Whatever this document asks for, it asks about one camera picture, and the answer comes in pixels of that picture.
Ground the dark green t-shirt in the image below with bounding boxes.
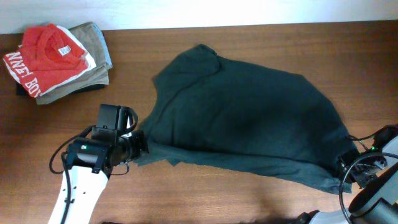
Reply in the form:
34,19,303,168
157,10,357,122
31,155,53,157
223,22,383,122
136,44,356,194

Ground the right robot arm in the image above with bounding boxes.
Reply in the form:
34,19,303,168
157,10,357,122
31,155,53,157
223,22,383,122
292,124,397,224

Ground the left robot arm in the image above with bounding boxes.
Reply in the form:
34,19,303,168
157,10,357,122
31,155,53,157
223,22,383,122
49,126,149,223

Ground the light blue folded garment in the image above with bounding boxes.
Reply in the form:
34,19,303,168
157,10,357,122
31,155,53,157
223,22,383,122
93,24,113,69

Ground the khaki folded garment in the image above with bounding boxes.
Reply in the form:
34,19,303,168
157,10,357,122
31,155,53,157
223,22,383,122
36,22,109,105

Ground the black folded garment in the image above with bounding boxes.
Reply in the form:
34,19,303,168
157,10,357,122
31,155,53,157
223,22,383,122
15,82,106,96

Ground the red folded t-shirt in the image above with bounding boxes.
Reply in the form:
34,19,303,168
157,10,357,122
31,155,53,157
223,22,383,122
2,24,88,98

